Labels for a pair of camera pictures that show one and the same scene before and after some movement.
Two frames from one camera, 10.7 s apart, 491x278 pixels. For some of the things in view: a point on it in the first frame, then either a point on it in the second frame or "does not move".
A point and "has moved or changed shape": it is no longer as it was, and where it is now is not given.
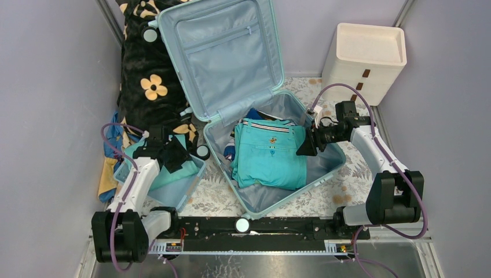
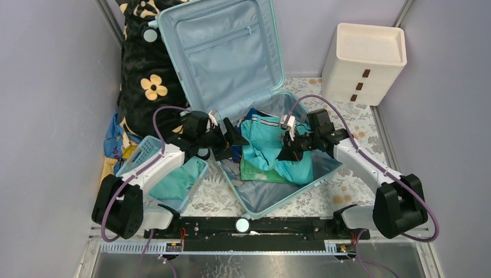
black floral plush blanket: x=151 y=94 does not move
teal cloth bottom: x=264 y=153 has moved or changed shape
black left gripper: x=168 y=149 to x=223 y=137
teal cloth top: x=163 y=179 has moved or changed shape
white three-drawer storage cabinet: x=367 y=57 does not move
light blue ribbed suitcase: x=226 y=54 does not move
